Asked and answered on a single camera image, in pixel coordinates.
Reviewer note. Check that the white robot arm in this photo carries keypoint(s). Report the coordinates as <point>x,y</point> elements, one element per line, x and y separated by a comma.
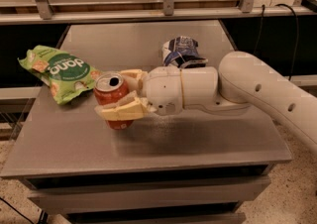
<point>240,80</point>

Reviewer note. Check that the red coke can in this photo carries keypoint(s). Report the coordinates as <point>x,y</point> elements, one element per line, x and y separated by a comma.
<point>110,94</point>

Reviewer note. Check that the blue white chip bag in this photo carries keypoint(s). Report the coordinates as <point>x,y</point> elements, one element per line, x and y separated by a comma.
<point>182,52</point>

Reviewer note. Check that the grey drawer cabinet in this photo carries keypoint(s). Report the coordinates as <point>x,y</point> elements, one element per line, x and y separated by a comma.
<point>191,168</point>

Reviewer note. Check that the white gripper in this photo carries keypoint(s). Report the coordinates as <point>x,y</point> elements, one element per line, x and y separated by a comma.
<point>163,89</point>

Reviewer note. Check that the green chip bag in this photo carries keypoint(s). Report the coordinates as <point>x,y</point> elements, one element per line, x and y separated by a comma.
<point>66,75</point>

